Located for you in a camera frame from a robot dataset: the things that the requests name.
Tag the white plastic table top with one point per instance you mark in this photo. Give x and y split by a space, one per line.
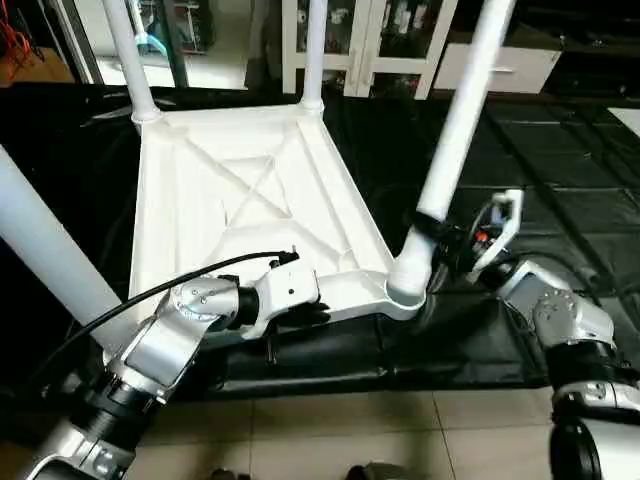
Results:
240 190

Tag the white glass door cabinet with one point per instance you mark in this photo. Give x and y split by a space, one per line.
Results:
370 45

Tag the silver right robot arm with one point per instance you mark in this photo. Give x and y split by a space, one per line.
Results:
565 320

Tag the black slanted pole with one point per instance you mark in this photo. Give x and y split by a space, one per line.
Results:
178 42

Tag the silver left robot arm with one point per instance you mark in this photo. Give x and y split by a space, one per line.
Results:
150 350

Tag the black left robot foot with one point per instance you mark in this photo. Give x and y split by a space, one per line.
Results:
230 475

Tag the brown box blue print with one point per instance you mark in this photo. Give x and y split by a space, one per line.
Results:
50 70

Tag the black low shelf unit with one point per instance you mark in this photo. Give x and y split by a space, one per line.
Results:
590 45

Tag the black work mat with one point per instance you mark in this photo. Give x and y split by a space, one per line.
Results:
500 150

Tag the white flat board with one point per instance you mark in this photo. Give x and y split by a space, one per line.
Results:
628 118

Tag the teal and white mop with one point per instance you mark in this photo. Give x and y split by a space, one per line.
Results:
152 40

